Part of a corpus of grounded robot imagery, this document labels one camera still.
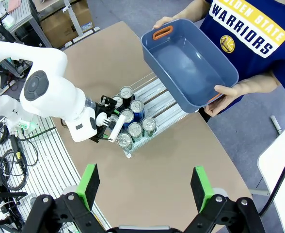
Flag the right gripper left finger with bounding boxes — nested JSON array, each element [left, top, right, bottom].
[[22, 164, 109, 233]]

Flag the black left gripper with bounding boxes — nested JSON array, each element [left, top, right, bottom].
[[90, 95, 118, 143]]

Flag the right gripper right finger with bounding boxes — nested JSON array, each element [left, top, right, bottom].
[[183, 166, 266, 233]]

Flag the blue-grey bin orange handles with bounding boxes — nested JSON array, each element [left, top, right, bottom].
[[141, 18, 239, 114]]

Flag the person's left forearm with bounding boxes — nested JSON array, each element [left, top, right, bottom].
[[240, 71, 283, 96]]

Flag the person's right forearm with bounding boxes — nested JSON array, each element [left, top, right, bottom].
[[175, 0, 212, 22]]

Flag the blue beverage can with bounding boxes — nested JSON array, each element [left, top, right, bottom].
[[129, 99, 145, 121], [119, 109, 135, 129]]

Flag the green beverage can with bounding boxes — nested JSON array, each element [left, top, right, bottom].
[[127, 122, 143, 143], [142, 116, 157, 138]]

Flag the white plastic can dispenser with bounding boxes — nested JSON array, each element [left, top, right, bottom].
[[113, 72, 189, 160]]

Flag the person's right hand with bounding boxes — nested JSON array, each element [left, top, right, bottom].
[[153, 16, 181, 30]]

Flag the person's left hand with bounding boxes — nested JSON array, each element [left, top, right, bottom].
[[204, 82, 246, 117]]

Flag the black Pepsi can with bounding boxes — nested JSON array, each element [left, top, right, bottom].
[[119, 86, 135, 107], [112, 95, 124, 110]]

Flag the black clamp stand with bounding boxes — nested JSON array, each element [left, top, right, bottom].
[[0, 191, 28, 231]]

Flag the large white side table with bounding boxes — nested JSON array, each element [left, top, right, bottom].
[[257, 114, 285, 233]]

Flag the large cardboard box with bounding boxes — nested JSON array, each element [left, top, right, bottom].
[[39, 0, 94, 49]]

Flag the grey metal workbench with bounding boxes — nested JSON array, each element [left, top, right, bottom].
[[6, 0, 48, 47]]

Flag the person in blue shirt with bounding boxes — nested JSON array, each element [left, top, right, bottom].
[[198, 0, 285, 122]]

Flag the slotted aluminium base plate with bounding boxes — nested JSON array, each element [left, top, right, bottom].
[[0, 114, 114, 233]]

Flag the thin black cable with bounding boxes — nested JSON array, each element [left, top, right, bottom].
[[258, 145, 285, 216]]

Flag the black cable bundle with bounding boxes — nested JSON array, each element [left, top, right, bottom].
[[0, 121, 39, 192]]

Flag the white metal desk frame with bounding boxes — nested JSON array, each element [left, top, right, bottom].
[[62, 0, 101, 44]]

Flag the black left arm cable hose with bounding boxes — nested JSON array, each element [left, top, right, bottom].
[[0, 19, 16, 44]]

